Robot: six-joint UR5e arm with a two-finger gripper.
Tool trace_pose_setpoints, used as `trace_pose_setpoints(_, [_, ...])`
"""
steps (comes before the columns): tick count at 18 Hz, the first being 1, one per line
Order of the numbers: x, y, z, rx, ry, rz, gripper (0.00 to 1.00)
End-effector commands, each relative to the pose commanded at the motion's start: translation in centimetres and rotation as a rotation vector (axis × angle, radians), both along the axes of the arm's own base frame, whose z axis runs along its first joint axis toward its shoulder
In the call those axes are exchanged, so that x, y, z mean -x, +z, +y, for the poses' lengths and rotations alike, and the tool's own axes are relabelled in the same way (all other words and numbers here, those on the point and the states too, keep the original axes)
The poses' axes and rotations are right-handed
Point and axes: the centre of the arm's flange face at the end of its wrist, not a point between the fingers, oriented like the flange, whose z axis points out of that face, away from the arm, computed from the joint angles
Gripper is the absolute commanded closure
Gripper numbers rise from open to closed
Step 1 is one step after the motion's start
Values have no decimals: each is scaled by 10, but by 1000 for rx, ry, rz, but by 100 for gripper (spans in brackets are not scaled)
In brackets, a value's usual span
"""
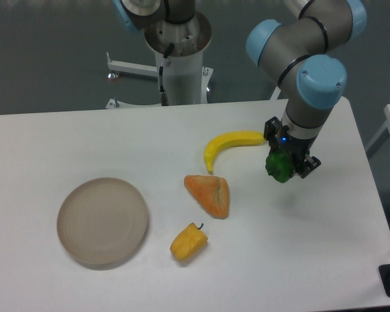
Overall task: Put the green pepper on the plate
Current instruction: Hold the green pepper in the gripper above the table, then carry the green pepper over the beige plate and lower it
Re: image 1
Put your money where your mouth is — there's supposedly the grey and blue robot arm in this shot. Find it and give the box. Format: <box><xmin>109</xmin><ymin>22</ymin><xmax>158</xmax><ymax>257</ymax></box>
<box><xmin>114</xmin><ymin>1</ymin><xmax>367</xmax><ymax>183</ymax></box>

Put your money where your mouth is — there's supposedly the green bell pepper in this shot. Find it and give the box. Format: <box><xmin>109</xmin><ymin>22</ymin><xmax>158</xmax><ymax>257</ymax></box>
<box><xmin>265</xmin><ymin>148</ymin><xmax>294</xmax><ymax>183</ymax></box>

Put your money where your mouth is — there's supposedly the orange papaya slice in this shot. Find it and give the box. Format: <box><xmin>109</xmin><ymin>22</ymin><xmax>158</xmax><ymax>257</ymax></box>
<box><xmin>184</xmin><ymin>175</ymin><xmax>230</xmax><ymax>219</ymax></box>

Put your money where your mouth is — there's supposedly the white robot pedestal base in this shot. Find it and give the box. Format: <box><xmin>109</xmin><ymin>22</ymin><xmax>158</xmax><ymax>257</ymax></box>
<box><xmin>107</xmin><ymin>11</ymin><xmax>213</xmax><ymax>106</ymax></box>

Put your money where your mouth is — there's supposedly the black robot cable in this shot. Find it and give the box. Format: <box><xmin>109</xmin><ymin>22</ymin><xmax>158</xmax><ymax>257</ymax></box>
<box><xmin>158</xmin><ymin>42</ymin><xmax>176</xmax><ymax>107</ymax></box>

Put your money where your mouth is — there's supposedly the beige round plate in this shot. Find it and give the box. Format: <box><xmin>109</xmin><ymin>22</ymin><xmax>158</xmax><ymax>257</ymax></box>
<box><xmin>57</xmin><ymin>177</ymin><xmax>149</xmax><ymax>270</ymax></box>

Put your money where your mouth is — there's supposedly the yellow banana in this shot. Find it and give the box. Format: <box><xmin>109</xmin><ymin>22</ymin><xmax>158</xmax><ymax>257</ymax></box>
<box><xmin>203</xmin><ymin>130</ymin><xmax>265</xmax><ymax>174</ymax></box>

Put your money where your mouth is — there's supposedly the yellow bell pepper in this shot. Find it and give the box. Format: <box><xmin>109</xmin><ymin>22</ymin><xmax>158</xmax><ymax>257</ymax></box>
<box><xmin>170</xmin><ymin>223</ymin><xmax>209</xmax><ymax>262</ymax></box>

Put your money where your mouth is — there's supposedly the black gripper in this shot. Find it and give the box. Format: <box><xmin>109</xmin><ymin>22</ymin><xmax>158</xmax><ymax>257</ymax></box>
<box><xmin>263</xmin><ymin>116</ymin><xmax>321</xmax><ymax>179</ymax></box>

